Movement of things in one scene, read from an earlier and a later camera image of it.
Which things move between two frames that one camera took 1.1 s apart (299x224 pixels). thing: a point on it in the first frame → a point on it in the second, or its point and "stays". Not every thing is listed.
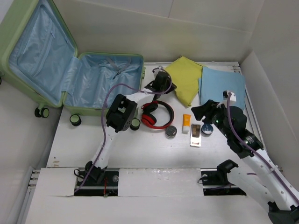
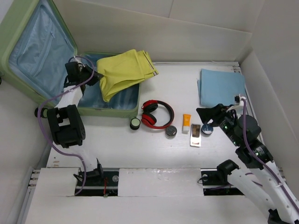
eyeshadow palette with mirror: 195,135 stays
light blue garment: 213,82 stays
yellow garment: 185,74 → 122,70
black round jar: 171,131 stays
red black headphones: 149,120 stays
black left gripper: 172,87 → 95,78
